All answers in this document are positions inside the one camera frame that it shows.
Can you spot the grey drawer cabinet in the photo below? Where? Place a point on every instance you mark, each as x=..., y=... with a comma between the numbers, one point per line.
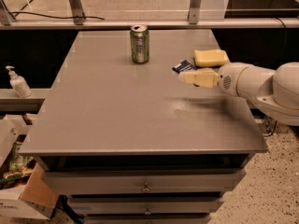
x=109, y=126

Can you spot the white pump bottle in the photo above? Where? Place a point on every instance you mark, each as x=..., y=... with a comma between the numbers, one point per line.
x=18, y=83

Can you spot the green soda can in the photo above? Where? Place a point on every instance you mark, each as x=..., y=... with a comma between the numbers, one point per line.
x=140, y=43

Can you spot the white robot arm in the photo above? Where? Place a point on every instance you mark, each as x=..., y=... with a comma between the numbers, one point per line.
x=274, y=92

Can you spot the drawer knob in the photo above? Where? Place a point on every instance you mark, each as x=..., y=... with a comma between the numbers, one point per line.
x=145, y=189
x=147, y=212

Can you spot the yellow sponge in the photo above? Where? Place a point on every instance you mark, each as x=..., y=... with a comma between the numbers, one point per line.
x=210, y=58

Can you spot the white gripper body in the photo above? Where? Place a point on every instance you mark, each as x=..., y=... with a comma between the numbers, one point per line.
x=228, y=79

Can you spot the white cardboard box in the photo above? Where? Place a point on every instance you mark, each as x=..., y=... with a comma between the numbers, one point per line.
x=22, y=192

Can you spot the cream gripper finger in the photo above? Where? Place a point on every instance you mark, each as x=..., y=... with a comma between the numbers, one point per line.
x=205, y=77

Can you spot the blue rxbar blueberry wrapper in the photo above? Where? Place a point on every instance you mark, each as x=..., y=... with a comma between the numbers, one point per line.
x=183, y=67

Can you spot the top drawer knob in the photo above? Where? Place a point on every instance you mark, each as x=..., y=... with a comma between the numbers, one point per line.
x=145, y=189

